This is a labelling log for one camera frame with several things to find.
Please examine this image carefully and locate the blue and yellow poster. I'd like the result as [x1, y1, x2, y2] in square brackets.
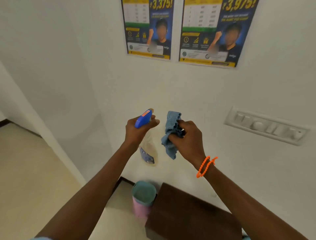
[178, 0, 260, 68]
[121, 0, 175, 60]

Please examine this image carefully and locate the person's left hand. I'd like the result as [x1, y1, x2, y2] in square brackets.
[125, 115, 160, 148]

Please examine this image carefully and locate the blue microfibre cloth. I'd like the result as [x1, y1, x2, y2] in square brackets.
[161, 111, 185, 160]

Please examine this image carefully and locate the orange beaded bracelet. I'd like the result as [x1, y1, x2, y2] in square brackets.
[196, 156, 219, 179]

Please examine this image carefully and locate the spray bottle with blue nozzle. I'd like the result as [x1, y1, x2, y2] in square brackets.
[134, 108, 158, 166]

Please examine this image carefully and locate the person's right forearm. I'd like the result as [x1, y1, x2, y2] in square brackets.
[197, 158, 309, 240]

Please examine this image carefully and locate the dark brown wooden box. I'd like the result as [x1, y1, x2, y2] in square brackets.
[145, 183, 243, 240]

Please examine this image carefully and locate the person's left forearm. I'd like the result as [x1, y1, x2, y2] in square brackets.
[35, 141, 139, 240]

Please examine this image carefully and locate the pink bottle with teal lid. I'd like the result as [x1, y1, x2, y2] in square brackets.
[132, 181, 157, 226]

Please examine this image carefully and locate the white wall switch panel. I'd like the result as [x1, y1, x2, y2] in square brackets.
[224, 106, 310, 146]

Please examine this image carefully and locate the person's right hand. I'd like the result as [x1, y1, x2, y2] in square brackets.
[168, 120, 206, 166]

